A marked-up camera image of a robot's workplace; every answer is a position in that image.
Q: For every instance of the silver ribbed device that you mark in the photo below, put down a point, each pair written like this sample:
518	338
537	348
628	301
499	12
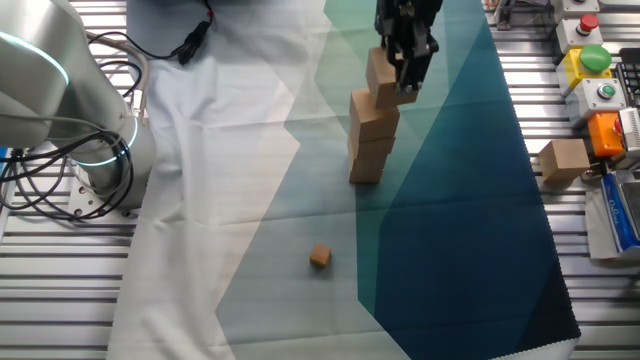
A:
631	130

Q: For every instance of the yellow box green mushroom button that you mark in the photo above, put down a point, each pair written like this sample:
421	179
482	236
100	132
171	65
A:
570	67

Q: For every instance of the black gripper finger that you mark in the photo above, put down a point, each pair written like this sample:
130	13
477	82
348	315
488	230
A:
392	47
415	65

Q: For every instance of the grey box red button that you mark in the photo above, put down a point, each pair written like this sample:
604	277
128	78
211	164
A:
570	37

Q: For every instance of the small wooden cube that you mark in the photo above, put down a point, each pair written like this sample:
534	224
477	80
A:
320	255

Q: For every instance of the small metal clamp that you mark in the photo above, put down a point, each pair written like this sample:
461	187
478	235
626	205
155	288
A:
504	15

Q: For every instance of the blue and silver device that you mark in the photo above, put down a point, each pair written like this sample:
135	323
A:
617	215

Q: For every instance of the plain grey switch box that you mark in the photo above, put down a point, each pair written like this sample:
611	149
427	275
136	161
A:
575	10

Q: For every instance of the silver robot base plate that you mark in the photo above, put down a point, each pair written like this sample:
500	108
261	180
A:
82	197

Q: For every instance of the grey box green lit button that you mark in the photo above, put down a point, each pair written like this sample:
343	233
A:
582	102

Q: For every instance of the black keyboard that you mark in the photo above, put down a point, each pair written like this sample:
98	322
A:
631	75

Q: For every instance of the orange box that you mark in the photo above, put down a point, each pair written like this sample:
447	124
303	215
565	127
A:
602	135

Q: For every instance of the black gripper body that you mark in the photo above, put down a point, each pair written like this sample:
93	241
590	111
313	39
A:
407	15

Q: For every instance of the blue green white tablecloth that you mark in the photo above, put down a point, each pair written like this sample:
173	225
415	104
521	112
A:
200	200

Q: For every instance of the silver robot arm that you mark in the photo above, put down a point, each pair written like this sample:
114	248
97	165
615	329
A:
45	75

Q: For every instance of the small metal bracket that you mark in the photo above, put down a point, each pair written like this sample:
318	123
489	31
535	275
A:
591	172

